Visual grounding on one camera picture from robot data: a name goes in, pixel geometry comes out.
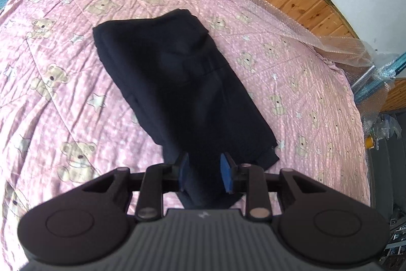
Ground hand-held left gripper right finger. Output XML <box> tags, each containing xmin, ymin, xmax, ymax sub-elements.
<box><xmin>219</xmin><ymin>153</ymin><xmax>321</xmax><ymax>222</ymax></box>

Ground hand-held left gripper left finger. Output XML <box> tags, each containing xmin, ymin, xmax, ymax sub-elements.
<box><xmin>79</xmin><ymin>152</ymin><xmax>191</xmax><ymax>223</ymax></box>

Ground black pants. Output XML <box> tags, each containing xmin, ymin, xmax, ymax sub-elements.
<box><xmin>92</xmin><ymin>9</ymin><xmax>280</xmax><ymax>211</ymax></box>

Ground pink bear print blanket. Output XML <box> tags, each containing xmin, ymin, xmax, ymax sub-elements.
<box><xmin>0</xmin><ymin>0</ymin><xmax>371</xmax><ymax>259</ymax></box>

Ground grey storage box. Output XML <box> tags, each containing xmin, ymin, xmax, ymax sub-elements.
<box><xmin>366</xmin><ymin>110</ymin><xmax>406</xmax><ymax>259</ymax></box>

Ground crumpled clear plastic bag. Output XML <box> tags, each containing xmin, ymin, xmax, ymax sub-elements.
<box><xmin>364</xmin><ymin>114</ymin><xmax>402</xmax><ymax>151</ymax></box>

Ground blue wrapped pole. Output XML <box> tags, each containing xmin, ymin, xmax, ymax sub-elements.
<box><xmin>350</xmin><ymin>52</ymin><xmax>406</xmax><ymax>129</ymax></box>

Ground clear bubble wrap sheet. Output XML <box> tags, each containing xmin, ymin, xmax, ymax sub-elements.
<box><xmin>121</xmin><ymin>0</ymin><xmax>379</xmax><ymax>68</ymax></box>

